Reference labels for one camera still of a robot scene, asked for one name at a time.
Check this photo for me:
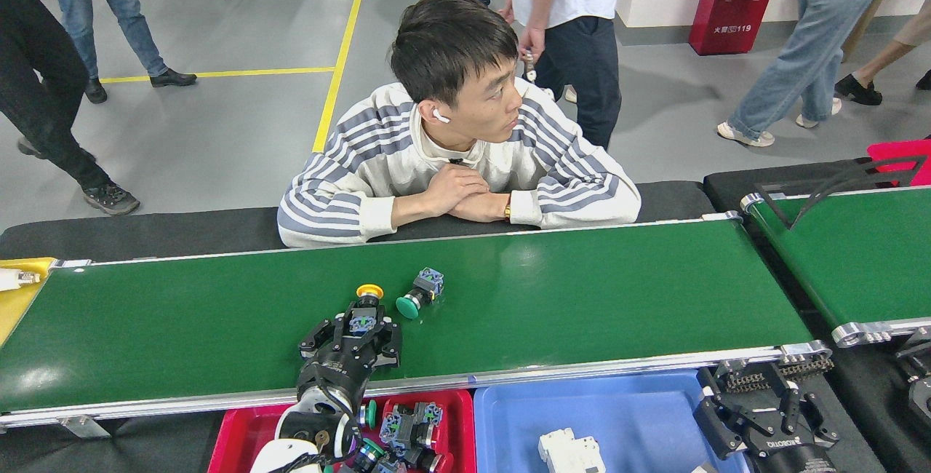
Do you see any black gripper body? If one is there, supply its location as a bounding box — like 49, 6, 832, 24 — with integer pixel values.
295, 342, 375, 405
746, 438, 837, 473

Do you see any white light bulb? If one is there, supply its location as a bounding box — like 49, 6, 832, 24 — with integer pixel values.
0, 268, 41, 292

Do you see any blue plastic tray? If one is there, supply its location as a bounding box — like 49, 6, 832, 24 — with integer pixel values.
473, 370, 754, 473

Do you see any standing person's hand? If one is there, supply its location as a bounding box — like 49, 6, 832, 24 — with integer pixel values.
519, 25, 546, 59

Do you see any red plastic tray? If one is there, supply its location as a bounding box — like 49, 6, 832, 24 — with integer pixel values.
207, 389, 477, 473

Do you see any red fire extinguisher box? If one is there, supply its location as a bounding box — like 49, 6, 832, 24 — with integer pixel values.
689, 0, 788, 57

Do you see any long green conveyor belt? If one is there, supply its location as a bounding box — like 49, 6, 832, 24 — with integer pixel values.
0, 211, 835, 430

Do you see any seated person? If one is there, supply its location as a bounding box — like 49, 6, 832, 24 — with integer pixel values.
276, 0, 642, 250

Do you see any black cable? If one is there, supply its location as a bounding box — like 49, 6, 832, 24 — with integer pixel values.
791, 156, 928, 226
789, 162, 926, 230

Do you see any conveyor drive chain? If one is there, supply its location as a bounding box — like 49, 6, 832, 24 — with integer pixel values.
724, 357, 835, 394

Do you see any yellow tray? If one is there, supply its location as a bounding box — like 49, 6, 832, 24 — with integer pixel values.
0, 257, 55, 346

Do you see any white circuit breaker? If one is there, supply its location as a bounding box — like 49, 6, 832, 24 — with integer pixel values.
538, 427, 607, 473

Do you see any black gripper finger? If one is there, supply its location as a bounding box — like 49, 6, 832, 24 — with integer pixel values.
298, 317, 350, 359
367, 322, 403, 369
692, 388, 764, 459
775, 384, 841, 450

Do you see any black conveyor motor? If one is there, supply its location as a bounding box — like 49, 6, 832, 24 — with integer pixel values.
895, 331, 931, 419

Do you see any black table cover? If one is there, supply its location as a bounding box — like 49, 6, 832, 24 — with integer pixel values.
0, 180, 717, 263
704, 159, 874, 212

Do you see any seated person's right hand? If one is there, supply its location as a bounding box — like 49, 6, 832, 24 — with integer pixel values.
418, 164, 490, 218

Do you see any red cap push button switch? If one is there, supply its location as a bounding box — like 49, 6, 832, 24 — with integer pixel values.
407, 448, 450, 473

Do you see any short green conveyor belt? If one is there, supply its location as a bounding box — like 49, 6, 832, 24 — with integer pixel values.
740, 186, 931, 349

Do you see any red plastic bin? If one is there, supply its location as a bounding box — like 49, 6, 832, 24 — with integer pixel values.
867, 140, 931, 186

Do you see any seated person's left hand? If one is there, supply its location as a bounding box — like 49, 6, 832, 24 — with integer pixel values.
449, 191, 510, 224

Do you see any yellow cap push button switch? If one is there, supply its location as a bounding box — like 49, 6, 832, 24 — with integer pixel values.
348, 284, 386, 337

